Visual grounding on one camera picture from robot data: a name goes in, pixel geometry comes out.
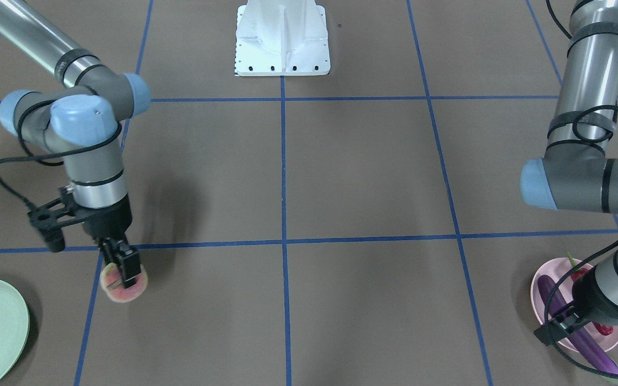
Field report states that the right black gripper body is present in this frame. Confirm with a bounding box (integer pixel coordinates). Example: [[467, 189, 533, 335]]
[[81, 196, 133, 249]]

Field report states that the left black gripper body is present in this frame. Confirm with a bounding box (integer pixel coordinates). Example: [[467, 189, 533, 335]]
[[572, 273, 618, 326]]

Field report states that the pink green peach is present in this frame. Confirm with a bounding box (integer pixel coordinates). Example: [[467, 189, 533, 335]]
[[100, 263, 148, 303]]

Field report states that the red chili pepper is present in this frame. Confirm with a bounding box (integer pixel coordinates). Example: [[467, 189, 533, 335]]
[[566, 252, 614, 336]]

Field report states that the purple eggplant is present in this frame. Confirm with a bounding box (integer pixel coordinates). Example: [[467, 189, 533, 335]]
[[538, 275, 618, 375]]

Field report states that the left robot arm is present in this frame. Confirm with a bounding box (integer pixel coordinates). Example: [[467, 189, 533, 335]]
[[520, 1, 618, 325]]

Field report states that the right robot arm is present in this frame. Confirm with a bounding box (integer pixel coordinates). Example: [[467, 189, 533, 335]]
[[0, 1, 151, 289]]

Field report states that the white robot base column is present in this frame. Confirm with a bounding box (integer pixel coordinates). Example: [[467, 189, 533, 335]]
[[234, 1, 331, 77]]

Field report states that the pink plastic plate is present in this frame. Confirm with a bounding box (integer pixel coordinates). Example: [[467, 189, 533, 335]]
[[529, 257, 618, 352]]

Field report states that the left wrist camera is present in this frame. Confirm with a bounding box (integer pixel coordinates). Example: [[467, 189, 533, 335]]
[[534, 301, 587, 345]]

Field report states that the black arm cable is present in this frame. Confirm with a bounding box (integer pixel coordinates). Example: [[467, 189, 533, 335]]
[[0, 121, 123, 210]]

